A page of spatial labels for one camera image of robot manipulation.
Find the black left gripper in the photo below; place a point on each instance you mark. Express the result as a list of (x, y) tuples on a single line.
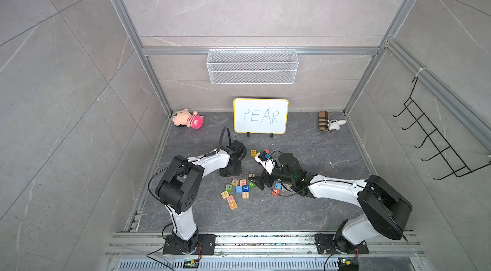
[(238, 172)]

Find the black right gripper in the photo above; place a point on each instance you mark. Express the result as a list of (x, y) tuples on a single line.
[(260, 182)]

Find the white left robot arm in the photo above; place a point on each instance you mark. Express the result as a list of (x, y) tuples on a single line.
[(178, 188)]

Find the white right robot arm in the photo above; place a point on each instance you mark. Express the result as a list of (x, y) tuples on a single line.
[(385, 211)]

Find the orange wooden block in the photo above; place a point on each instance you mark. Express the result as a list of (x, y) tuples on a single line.
[(233, 205)]

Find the yellow framed whiteboard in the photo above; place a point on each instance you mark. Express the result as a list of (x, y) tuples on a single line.
[(260, 116)]

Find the pink striped plush pig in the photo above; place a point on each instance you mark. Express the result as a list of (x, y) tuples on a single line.
[(184, 117)]

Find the plaid white plush toy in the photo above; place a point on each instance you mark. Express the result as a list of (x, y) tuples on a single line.
[(327, 125)]

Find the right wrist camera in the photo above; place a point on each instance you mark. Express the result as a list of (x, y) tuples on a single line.
[(266, 161)]

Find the white wire mesh basket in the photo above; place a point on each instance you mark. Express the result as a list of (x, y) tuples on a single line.
[(252, 66)]

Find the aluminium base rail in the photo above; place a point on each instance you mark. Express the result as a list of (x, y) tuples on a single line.
[(294, 250)]

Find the black wire hook rack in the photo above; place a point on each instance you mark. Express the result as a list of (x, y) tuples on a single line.
[(434, 138)]

